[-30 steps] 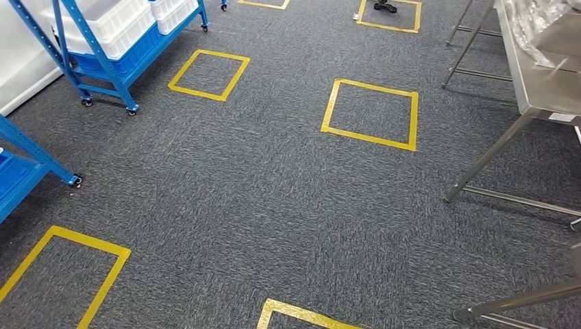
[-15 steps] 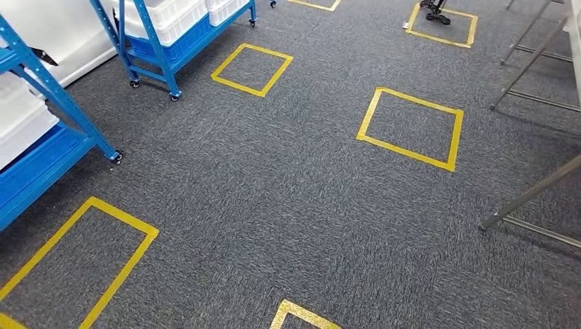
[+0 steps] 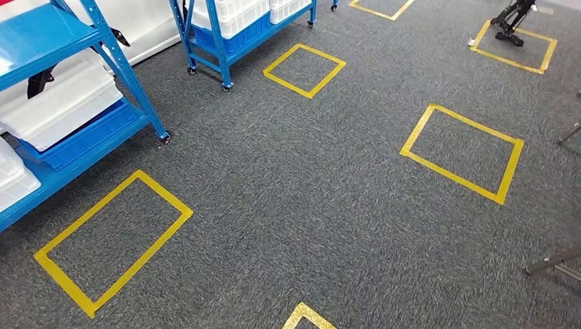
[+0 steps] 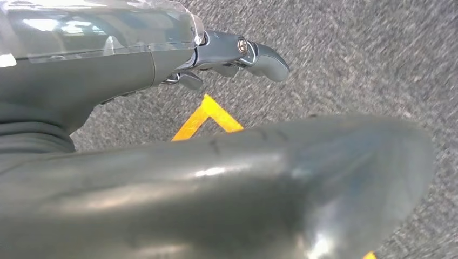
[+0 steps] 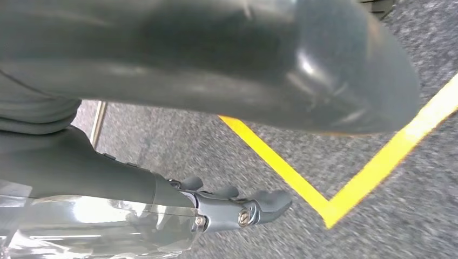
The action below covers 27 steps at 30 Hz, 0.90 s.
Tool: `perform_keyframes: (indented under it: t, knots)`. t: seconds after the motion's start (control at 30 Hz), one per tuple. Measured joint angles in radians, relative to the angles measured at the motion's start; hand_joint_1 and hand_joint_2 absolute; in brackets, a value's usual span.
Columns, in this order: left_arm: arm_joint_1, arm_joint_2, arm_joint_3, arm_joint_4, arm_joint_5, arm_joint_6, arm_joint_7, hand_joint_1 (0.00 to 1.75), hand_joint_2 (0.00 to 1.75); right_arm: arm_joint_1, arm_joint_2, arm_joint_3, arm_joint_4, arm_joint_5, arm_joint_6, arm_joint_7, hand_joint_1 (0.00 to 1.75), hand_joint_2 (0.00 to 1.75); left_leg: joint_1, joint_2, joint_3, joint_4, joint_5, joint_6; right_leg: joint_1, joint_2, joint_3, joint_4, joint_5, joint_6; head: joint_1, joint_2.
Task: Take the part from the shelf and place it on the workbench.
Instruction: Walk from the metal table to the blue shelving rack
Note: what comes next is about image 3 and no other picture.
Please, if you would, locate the blue metal shelf rack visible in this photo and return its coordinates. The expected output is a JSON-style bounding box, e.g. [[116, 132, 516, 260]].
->
[[0, 0, 173, 234]]

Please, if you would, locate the blue plastic bin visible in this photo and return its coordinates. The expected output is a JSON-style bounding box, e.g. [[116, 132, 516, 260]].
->
[[193, 11, 273, 58], [13, 97, 139, 172]]

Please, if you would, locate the yellow and white tape square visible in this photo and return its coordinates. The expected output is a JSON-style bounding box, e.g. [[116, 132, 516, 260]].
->
[[348, 0, 415, 21]]

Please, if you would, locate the black folding stand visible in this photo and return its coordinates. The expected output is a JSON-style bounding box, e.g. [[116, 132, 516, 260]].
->
[[489, 0, 537, 47]]

